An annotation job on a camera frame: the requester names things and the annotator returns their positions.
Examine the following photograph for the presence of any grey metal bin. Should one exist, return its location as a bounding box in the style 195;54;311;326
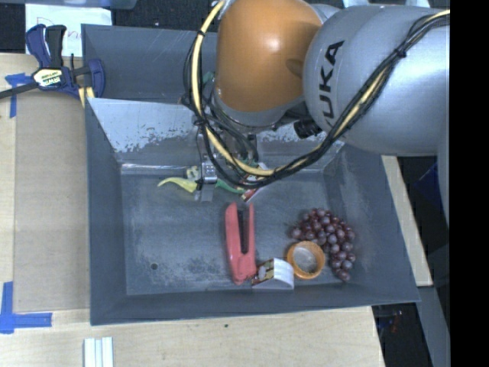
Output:
81;24;422;326

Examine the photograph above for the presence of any orange ring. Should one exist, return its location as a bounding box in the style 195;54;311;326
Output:
286;240;327;281

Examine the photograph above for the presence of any dark red grape bunch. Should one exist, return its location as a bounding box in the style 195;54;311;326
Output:
290;207;358;283

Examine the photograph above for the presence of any black cylinder on white bracket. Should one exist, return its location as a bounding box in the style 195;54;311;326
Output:
293;115;324;139

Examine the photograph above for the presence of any red plastic clamp tool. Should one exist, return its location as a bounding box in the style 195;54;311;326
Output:
224;201;258;286

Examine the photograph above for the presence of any white and orange small box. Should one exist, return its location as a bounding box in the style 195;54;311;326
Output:
250;257;296;291

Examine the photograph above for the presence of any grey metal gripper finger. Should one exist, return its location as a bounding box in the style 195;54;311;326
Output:
198;162;218;203

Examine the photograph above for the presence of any yellow curved toy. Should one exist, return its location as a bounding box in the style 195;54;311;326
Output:
157;165;201;194

